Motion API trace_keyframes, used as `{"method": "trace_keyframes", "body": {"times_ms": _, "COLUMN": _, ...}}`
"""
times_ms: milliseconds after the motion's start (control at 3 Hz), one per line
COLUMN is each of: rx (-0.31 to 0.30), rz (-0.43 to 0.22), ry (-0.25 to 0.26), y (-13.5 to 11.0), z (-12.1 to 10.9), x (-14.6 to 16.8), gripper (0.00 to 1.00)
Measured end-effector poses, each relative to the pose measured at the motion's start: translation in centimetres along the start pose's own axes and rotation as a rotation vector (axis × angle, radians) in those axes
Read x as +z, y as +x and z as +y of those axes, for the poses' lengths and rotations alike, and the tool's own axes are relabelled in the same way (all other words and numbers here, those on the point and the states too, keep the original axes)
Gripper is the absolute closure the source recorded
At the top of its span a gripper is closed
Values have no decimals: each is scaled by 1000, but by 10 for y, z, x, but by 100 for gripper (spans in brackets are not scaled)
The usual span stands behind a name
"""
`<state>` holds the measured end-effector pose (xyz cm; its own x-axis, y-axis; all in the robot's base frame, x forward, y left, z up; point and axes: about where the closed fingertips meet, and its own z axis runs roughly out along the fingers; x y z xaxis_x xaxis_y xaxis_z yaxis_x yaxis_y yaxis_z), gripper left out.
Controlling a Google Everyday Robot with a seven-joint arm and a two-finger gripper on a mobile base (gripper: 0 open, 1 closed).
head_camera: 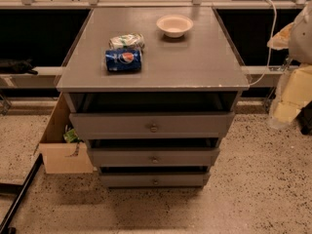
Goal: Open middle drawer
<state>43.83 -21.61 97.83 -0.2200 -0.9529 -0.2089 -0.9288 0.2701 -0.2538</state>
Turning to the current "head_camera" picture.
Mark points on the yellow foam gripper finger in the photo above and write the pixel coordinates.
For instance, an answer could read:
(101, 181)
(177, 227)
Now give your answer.
(294, 92)

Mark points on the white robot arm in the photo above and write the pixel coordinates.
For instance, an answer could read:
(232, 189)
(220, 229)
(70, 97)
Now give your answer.
(296, 37)

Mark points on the grey drawer cabinet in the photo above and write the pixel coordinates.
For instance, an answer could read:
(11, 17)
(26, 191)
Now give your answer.
(195, 73)

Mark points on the grey top drawer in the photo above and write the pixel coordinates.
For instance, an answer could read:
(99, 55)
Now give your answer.
(146, 125)

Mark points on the grey drawer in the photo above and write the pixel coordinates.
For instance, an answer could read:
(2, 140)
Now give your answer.
(152, 157)
(146, 125)
(140, 180)

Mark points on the grey middle drawer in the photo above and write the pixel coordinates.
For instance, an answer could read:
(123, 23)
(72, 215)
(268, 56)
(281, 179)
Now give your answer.
(152, 157)

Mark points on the grey bottom drawer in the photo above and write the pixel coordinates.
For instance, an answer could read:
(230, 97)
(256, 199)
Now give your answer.
(140, 180)

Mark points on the white paper bowl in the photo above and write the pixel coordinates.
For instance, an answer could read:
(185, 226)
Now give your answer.
(174, 26)

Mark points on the crushed green white can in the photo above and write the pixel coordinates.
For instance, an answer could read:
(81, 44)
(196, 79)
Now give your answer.
(132, 41)

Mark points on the blue pepsi can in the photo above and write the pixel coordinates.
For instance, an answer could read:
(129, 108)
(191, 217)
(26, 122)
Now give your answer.
(123, 60)

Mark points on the green packet in box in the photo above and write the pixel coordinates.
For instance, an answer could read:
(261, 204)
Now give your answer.
(71, 136)

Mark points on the brown cardboard box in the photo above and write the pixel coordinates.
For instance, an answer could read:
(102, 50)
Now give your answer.
(59, 156)

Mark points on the black metal floor bar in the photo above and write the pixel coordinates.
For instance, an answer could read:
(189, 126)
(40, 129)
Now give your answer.
(18, 191)

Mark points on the black object on rail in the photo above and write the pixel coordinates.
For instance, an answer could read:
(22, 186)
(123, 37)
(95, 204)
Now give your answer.
(14, 66)

